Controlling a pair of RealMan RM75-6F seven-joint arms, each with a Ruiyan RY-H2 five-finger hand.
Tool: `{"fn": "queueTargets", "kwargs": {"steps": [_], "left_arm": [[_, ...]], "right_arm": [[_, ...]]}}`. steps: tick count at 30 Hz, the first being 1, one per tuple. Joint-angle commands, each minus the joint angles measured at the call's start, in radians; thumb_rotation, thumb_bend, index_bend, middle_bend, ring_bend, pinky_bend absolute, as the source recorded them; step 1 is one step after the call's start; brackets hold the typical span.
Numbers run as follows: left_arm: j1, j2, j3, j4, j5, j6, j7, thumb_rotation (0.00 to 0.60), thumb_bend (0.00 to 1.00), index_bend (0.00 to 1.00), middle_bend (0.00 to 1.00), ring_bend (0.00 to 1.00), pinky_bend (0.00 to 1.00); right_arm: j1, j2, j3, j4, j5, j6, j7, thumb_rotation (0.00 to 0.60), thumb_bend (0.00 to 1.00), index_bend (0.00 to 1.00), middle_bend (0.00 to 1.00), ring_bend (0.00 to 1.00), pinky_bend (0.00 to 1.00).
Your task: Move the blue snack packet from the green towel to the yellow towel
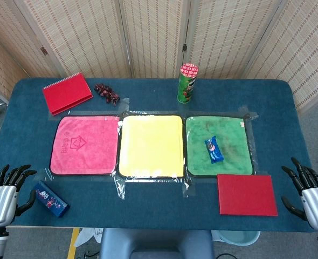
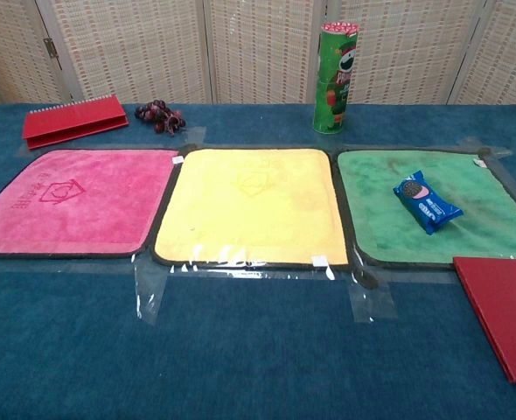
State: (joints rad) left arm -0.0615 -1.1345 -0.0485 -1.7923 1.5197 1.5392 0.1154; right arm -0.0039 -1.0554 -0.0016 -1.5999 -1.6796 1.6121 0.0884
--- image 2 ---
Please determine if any small blue cookie pack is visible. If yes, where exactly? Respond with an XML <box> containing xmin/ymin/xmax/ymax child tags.
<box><xmin>392</xmin><ymin>169</ymin><xmax>464</xmax><ymax>236</ymax></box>

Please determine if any yellow cloth mat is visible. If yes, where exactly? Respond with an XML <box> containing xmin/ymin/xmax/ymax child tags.
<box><xmin>152</xmin><ymin>147</ymin><xmax>351</xmax><ymax>269</ymax></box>

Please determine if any green cloth mat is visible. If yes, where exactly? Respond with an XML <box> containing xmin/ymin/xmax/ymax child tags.
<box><xmin>335</xmin><ymin>148</ymin><xmax>516</xmax><ymax>269</ymax></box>

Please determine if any pink cloth mat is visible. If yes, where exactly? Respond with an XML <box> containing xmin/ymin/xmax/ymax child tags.
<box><xmin>0</xmin><ymin>148</ymin><xmax>181</xmax><ymax>259</ymax></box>

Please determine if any clear tape strip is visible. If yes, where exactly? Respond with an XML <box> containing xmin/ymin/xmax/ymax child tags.
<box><xmin>131</xmin><ymin>255</ymin><xmax>172</xmax><ymax>326</ymax></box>
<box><xmin>347</xmin><ymin>262</ymin><xmax>397</xmax><ymax>324</ymax></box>
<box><xmin>458</xmin><ymin>136</ymin><xmax>513</xmax><ymax>162</ymax></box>

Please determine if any dark red grape bunch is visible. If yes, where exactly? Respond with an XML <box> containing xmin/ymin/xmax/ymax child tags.
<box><xmin>134</xmin><ymin>99</ymin><xmax>187</xmax><ymax>137</ymax></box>

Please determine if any green chips can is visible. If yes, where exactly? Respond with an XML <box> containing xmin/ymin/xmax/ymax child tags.
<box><xmin>312</xmin><ymin>20</ymin><xmax>359</xmax><ymax>135</ymax></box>

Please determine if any woven folding screen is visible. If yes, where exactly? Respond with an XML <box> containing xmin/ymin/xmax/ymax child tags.
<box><xmin>0</xmin><ymin>0</ymin><xmax>516</xmax><ymax>110</ymax></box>

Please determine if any red spiral notebook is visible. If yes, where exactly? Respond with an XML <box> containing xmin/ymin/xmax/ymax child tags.
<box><xmin>22</xmin><ymin>94</ymin><xmax>130</xmax><ymax>151</ymax></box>

